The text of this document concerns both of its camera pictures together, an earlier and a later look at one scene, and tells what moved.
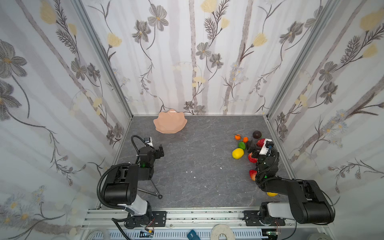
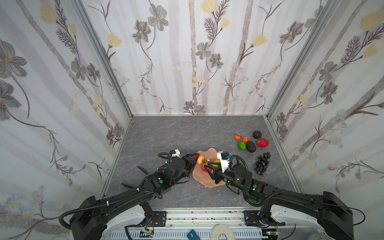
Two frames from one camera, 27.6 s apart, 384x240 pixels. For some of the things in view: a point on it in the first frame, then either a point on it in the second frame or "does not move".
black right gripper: x=258 y=150 → x=214 y=170
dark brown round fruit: x=257 y=134 does not move
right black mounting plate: x=251 y=218 does not move
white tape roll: x=218 y=229 does not move
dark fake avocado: x=250 y=144 does not move
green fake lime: x=242 y=145 does not move
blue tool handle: x=195 y=236 does not move
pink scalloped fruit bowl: x=170 y=122 → x=201 y=177
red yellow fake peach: x=253 y=173 → x=200 y=158
